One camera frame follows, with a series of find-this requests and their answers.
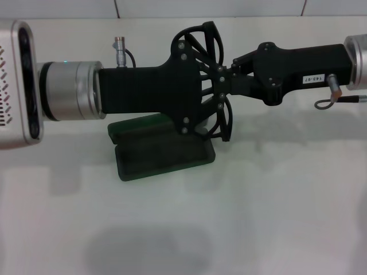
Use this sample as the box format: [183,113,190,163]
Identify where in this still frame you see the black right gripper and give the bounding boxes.
[229,42,353,107]

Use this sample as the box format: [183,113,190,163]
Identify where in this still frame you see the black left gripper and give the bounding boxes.
[98,33,228,136]

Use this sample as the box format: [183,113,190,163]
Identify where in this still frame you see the black glasses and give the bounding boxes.
[171,20,235,143]

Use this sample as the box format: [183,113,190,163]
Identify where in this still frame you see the green glasses case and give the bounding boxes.
[107,114,216,183]

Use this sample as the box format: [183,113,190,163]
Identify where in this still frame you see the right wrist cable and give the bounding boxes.
[314,73,367,110]

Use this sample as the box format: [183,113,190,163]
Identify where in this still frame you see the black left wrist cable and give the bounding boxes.
[113,36,137,69]

